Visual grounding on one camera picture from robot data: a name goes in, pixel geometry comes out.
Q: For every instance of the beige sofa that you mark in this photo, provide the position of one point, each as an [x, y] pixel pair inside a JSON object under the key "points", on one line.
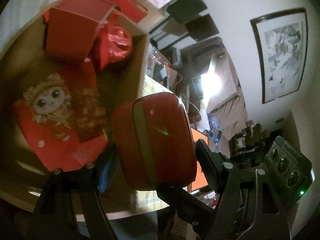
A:
{"points": [[230, 105]]}

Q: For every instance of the blue toy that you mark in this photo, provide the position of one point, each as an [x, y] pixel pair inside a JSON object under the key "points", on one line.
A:
{"points": [[214, 126]]}

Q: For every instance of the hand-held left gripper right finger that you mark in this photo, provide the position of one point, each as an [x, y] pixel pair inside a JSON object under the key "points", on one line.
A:
{"points": [[207, 160]]}

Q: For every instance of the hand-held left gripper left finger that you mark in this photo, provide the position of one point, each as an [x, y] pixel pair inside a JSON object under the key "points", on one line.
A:
{"points": [[107, 175]]}

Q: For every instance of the red gift carton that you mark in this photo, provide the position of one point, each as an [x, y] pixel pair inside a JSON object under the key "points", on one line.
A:
{"points": [[87, 110]]}

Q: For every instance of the large brown carton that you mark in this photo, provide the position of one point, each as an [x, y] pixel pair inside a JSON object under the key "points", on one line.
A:
{"points": [[160, 11]]}

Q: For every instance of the dark red cube gift box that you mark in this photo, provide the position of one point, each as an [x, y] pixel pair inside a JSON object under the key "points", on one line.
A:
{"points": [[70, 32]]}

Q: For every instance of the framed ink painting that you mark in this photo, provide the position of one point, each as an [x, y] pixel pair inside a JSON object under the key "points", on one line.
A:
{"points": [[282, 55]]}

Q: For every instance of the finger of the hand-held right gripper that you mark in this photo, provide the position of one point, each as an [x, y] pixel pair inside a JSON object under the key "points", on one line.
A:
{"points": [[182, 200]]}

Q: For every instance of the red rounded tin box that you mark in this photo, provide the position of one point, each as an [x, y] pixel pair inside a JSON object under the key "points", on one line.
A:
{"points": [[160, 140]]}

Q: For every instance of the red cartoon print box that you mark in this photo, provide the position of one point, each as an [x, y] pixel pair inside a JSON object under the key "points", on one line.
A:
{"points": [[50, 130]]}

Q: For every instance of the brown cardboard box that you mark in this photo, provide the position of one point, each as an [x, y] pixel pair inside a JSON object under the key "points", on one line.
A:
{"points": [[122, 85]]}

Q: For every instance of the shiny red foil bag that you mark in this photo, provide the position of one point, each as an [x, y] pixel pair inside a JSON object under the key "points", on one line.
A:
{"points": [[112, 45]]}

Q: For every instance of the bright lamp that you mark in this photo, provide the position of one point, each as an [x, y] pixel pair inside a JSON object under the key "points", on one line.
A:
{"points": [[210, 80]]}

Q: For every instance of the orange fruit box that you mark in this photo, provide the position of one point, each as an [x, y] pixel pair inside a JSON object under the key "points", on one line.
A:
{"points": [[198, 180]]}

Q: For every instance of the dark cluttered shelf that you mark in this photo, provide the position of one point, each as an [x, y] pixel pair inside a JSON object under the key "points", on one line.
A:
{"points": [[250, 145]]}

